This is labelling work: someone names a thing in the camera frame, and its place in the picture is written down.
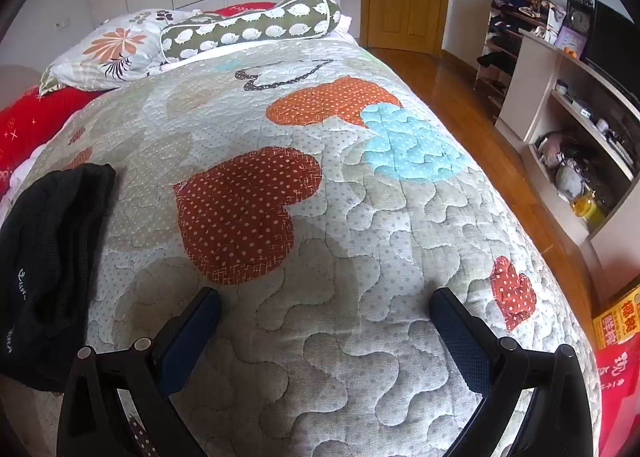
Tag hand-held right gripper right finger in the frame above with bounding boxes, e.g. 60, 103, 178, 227
429, 287, 601, 457

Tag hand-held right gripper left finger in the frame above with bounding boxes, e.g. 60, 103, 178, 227
56, 287, 222, 457

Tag black pants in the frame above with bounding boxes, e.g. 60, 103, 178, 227
0, 163, 117, 393

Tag quilted heart pattern bedspread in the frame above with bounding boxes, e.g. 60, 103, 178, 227
0, 34, 601, 457

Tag yellow cardboard box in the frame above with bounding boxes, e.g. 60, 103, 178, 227
592, 282, 640, 350

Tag red bag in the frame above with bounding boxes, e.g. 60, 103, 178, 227
595, 337, 640, 457

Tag yellow bottle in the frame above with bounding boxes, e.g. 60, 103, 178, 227
572, 190, 607, 231

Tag black set-top box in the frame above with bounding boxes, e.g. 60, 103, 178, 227
605, 127, 634, 159

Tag white television cabinet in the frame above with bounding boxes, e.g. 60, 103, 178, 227
495, 30, 640, 240

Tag red patterned quilt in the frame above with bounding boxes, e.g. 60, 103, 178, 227
0, 84, 106, 193

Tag wooden shoe rack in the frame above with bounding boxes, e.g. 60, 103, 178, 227
474, 0, 566, 114

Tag floral print pillow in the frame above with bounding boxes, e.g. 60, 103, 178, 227
39, 8, 201, 97

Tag grey rounded chair back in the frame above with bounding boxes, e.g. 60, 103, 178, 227
0, 64, 44, 113

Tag green hedgehog print bolster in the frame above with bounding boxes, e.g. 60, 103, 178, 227
160, 0, 342, 63

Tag black television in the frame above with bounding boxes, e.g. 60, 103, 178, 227
585, 0, 640, 94

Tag red pillow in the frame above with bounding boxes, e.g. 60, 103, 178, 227
204, 2, 277, 18

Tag black ornate clock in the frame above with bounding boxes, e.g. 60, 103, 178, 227
565, 0, 596, 34

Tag purple picture frame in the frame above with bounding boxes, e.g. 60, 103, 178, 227
555, 26, 589, 59

